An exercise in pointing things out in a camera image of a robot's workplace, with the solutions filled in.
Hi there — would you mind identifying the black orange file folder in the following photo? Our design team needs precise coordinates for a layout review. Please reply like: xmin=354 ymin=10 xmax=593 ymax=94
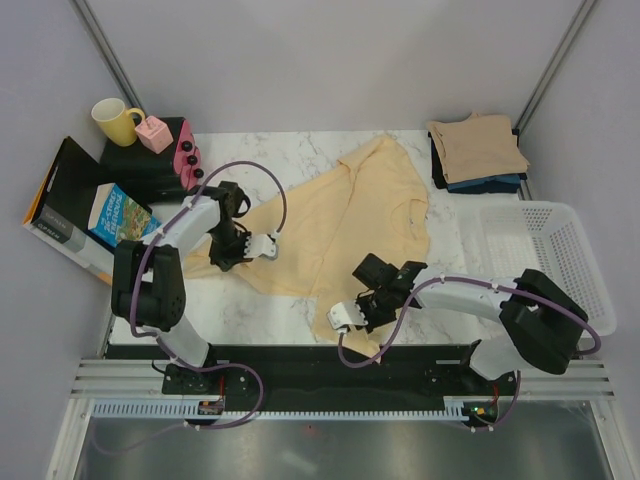
xmin=23 ymin=137 xmax=113 ymax=285

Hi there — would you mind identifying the white plastic basket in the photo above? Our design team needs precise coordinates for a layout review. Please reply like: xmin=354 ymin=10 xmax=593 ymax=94
xmin=458 ymin=201 xmax=617 ymax=336

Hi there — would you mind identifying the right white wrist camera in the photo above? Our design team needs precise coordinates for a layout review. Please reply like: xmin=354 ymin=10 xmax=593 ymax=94
xmin=327 ymin=300 xmax=368 ymax=334

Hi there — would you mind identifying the blue paperback book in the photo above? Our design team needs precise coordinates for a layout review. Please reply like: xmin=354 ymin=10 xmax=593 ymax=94
xmin=88 ymin=183 xmax=161 ymax=248

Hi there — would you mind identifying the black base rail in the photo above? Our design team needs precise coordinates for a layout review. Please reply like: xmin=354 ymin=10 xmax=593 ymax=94
xmin=104 ymin=342 xmax=521 ymax=414

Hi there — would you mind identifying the cream yellow t shirt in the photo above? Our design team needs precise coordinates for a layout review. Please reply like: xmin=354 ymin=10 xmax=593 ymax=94
xmin=216 ymin=135 xmax=429 ymax=345

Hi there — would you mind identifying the right aluminium frame post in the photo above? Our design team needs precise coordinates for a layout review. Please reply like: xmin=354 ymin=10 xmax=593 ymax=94
xmin=515 ymin=0 xmax=600 ymax=134

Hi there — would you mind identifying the purple cable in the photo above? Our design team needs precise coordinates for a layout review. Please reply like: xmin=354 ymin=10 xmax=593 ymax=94
xmin=128 ymin=160 xmax=288 ymax=374
xmin=337 ymin=275 xmax=603 ymax=369

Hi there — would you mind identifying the left aluminium frame post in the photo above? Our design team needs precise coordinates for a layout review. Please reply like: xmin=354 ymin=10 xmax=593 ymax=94
xmin=69 ymin=0 xmax=143 ymax=108

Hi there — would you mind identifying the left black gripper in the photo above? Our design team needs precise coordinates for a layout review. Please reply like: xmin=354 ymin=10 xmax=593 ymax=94
xmin=208 ymin=221 xmax=255 ymax=272

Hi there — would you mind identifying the folded black t shirt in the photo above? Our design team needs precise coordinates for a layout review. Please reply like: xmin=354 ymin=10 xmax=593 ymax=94
xmin=428 ymin=133 xmax=448 ymax=190

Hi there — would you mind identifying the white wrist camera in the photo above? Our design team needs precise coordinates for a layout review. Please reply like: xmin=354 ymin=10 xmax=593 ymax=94
xmin=243 ymin=233 xmax=279 ymax=261
xmin=327 ymin=300 xmax=368 ymax=334

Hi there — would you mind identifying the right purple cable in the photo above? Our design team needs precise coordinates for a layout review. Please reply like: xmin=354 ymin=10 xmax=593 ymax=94
xmin=337 ymin=275 xmax=603 ymax=369

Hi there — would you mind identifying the yellow mug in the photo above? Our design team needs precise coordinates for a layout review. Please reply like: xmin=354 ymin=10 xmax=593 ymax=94
xmin=91 ymin=98 xmax=146 ymax=147

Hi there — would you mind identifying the folded tan t shirt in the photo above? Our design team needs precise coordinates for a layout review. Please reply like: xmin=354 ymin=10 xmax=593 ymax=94
xmin=427 ymin=113 xmax=529 ymax=184

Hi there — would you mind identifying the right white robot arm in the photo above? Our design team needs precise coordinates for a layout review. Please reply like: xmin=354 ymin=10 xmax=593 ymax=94
xmin=328 ymin=254 xmax=601 ymax=394

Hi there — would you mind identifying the aluminium frame post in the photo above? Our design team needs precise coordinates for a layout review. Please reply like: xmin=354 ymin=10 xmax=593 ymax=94
xmin=515 ymin=0 xmax=600 ymax=134
xmin=69 ymin=0 xmax=143 ymax=108

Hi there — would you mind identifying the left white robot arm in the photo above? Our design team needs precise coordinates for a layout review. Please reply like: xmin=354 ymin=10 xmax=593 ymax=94
xmin=111 ymin=181 xmax=251 ymax=393

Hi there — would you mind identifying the pink cube block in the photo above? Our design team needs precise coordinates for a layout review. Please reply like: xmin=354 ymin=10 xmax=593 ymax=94
xmin=135 ymin=116 xmax=173 ymax=154

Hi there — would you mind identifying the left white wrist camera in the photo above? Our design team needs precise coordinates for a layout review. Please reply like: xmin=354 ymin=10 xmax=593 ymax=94
xmin=243 ymin=233 xmax=279 ymax=261

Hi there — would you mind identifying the white cable duct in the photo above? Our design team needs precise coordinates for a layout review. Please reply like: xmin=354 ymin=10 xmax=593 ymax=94
xmin=91 ymin=398 xmax=471 ymax=422

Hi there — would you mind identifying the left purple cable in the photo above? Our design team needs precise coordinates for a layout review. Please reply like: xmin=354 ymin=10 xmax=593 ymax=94
xmin=128 ymin=160 xmax=288 ymax=374

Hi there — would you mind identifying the black and pink box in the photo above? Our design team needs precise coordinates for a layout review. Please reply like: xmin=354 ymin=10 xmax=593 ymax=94
xmin=99 ymin=117 xmax=205 ymax=204

